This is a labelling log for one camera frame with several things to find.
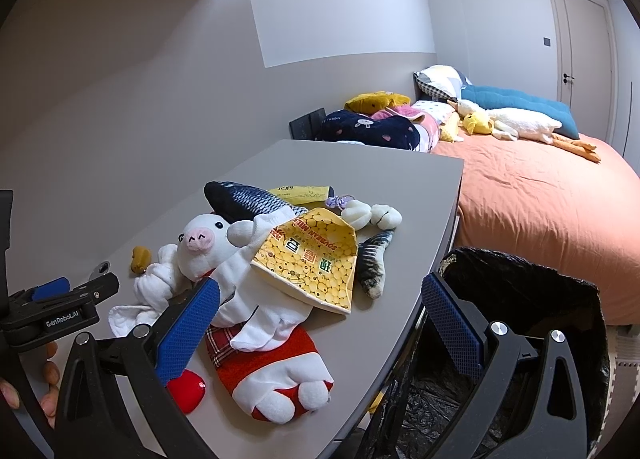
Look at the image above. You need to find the white pig plush toy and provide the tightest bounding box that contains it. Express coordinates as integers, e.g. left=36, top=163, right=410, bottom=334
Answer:
left=172, top=207, right=334, bottom=424

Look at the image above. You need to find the yellow soybean milk carton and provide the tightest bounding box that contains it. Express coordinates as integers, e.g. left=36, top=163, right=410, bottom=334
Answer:
left=252, top=208, right=358, bottom=315

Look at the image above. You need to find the yellow packet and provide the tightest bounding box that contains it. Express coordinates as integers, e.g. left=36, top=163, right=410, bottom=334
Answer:
left=269, top=186, right=335, bottom=206

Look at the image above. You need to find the black trash bin with bag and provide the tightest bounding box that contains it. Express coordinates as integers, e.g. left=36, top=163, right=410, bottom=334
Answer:
left=357, top=248, right=610, bottom=458

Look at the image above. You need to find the person's left hand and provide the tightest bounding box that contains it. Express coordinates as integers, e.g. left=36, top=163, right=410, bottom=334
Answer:
left=0, top=342, right=61, bottom=427

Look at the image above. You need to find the silver desk grommet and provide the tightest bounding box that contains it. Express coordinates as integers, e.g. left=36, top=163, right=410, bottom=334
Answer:
left=89, top=261, right=111, bottom=281

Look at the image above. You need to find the dark blue fish plush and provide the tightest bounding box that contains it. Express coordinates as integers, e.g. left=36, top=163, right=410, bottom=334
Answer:
left=204, top=181, right=394, bottom=299

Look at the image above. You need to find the bed with orange sheet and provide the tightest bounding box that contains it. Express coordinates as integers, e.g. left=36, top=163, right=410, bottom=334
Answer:
left=435, top=135, right=639, bottom=326

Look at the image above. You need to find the white goose plush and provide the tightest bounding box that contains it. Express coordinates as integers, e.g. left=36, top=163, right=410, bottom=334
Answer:
left=447, top=100, right=601, bottom=164

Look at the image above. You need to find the yellow duck plush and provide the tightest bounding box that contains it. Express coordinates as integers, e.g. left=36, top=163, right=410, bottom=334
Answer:
left=462, top=112, right=494, bottom=135

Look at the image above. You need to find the pink blanket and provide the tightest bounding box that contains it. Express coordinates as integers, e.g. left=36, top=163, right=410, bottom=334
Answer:
left=371, top=105, right=439, bottom=153

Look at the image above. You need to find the white dotted pillow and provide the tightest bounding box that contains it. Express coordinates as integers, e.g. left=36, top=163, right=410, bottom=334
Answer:
left=412, top=100, right=457, bottom=124

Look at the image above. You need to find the navy patterned blanket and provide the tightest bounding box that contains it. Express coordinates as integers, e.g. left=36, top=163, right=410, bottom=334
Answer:
left=317, top=109, right=421, bottom=150

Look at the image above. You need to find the mustard yellow plush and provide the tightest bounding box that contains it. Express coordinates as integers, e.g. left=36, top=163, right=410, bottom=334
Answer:
left=344, top=91, right=411, bottom=116

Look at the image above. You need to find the teal blue cushion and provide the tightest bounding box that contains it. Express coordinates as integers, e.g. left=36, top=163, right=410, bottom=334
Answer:
left=461, top=84, right=580, bottom=140

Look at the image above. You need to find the checkered white pillow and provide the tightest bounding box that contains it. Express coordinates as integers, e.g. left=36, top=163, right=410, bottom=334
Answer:
left=413, top=65, right=472, bottom=102

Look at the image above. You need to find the beige door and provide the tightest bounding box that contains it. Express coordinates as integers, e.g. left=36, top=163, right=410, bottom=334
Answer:
left=551, top=0, right=616, bottom=141

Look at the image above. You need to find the black wall socket panel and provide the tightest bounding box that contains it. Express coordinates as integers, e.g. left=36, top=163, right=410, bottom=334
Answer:
left=288, top=108, right=326, bottom=141

